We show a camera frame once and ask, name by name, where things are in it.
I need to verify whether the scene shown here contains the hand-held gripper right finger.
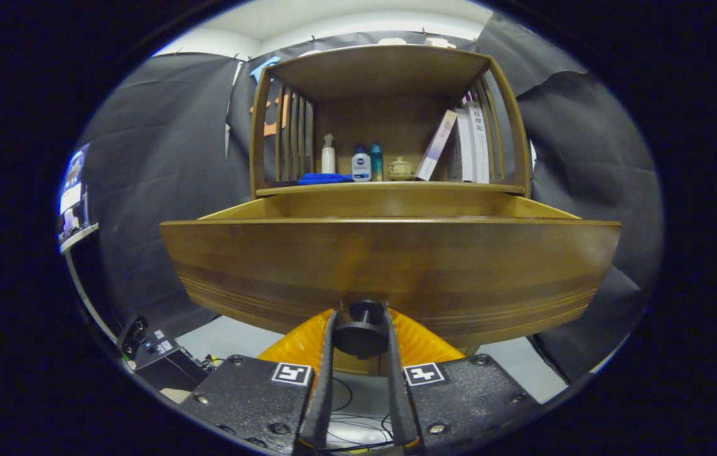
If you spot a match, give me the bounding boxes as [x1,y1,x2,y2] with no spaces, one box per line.
[383,304,542,454]

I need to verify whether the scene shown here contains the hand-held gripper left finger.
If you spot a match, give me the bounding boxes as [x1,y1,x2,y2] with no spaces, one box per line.
[178,308,340,454]

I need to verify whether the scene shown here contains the wooden drawer with black knob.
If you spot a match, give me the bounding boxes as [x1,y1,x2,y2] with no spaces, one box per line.
[159,189,622,377]

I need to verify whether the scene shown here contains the wooden countertop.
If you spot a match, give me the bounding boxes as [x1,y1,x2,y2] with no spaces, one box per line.
[256,180,527,196]

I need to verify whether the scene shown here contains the wooden cabinet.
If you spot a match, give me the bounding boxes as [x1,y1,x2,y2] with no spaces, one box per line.
[248,43,533,198]

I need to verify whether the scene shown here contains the black electronics box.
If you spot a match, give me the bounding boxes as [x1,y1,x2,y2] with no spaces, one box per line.
[117,315,210,392]

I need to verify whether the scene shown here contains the blue folded towel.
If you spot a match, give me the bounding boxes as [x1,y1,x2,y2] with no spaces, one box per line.
[297,172,354,186]

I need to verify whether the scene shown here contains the white lotion bottle blue cap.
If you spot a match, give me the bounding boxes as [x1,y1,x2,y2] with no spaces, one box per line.
[351,144,372,182]

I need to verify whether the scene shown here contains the beige lidded teacup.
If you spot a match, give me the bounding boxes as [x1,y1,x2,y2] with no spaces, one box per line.
[387,156,414,181]

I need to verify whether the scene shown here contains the white pump bottle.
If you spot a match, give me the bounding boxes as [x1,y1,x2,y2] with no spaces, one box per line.
[321,133,337,175]

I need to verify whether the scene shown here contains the dark patterned cover book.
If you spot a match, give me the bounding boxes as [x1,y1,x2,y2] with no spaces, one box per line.
[447,120,464,182]

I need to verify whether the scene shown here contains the purple cover book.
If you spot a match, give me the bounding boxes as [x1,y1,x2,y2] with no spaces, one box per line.
[414,110,459,182]

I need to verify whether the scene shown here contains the plain white book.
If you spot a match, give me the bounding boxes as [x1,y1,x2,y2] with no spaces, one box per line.
[458,108,476,183]

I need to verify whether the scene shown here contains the white book with printed spine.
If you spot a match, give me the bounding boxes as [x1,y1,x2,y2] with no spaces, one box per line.
[469,101,491,184]

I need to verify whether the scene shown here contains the white side table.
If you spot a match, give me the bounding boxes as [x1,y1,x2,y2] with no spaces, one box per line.
[59,222,99,255]

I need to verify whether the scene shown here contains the computer monitor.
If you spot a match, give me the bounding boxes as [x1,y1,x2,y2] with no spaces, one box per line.
[58,144,90,244]

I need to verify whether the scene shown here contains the black floor cables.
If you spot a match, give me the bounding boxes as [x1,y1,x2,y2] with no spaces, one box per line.
[327,377,397,450]

